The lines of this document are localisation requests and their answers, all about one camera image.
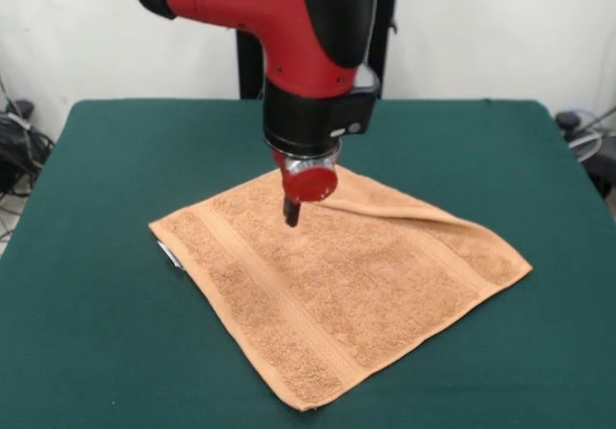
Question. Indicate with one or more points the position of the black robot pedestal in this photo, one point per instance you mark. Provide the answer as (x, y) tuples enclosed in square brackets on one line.
[(385, 39)]

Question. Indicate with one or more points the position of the tan terry towel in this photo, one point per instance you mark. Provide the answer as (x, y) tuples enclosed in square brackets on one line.
[(337, 294)]

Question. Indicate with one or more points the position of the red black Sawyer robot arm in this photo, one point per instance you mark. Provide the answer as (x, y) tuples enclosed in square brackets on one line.
[(269, 25)]

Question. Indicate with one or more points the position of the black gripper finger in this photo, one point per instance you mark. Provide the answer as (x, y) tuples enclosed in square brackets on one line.
[(291, 213)]

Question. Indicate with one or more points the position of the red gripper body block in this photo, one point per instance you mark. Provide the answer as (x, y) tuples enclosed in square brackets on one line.
[(313, 186)]

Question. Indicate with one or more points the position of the black round floor foot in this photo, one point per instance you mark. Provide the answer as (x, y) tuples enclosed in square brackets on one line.
[(569, 120)]

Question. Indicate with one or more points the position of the dark green table cloth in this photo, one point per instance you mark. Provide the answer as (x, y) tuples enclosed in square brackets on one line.
[(96, 328)]

